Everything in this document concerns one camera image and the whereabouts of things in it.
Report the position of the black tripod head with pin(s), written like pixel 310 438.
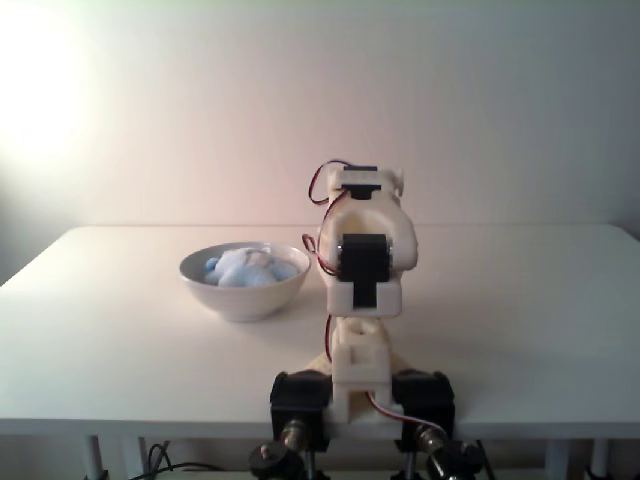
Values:
pixel 275 460

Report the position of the white table leg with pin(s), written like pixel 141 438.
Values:
pixel 575 462
pixel 94 460

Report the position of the white ceramic bowl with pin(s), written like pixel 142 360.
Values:
pixel 245 300

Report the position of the black table clamp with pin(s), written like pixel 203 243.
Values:
pixel 300 400
pixel 425 400

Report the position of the sky blue plush doll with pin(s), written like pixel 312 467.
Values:
pixel 245 272

